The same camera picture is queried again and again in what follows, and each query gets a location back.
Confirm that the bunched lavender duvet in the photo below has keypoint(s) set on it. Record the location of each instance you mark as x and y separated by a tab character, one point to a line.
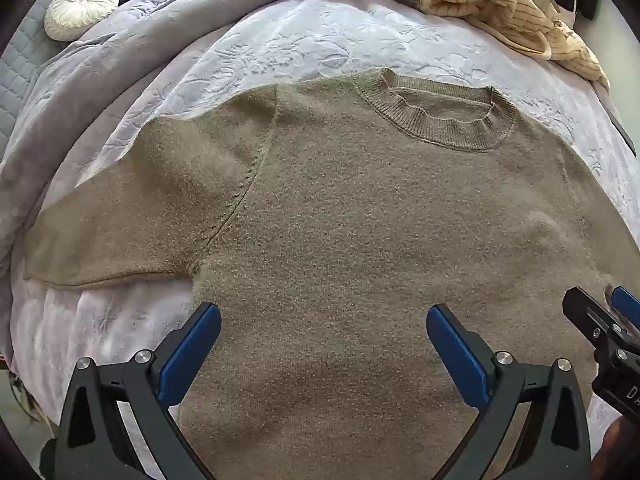
100	85

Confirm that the olive knit sweater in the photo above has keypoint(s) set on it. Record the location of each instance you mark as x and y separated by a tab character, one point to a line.
350	235

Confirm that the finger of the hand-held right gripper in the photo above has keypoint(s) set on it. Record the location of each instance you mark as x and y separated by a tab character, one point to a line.
627	307
585	312

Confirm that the lavender embossed bed blanket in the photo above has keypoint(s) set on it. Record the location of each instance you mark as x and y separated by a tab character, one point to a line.
325	45

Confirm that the round white cushion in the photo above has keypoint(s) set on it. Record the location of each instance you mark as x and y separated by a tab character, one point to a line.
80	7

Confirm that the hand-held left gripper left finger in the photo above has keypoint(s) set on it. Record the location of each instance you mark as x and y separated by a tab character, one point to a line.
190	355

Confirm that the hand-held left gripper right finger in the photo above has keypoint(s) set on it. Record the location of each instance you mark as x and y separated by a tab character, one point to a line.
457	355

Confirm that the person's right hand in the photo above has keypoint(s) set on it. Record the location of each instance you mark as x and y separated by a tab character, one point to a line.
620	452

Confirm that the grey quilted bedspread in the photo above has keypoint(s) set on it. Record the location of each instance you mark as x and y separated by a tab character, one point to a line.
20	60

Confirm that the cream striped garment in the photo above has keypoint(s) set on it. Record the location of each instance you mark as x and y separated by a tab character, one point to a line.
525	20

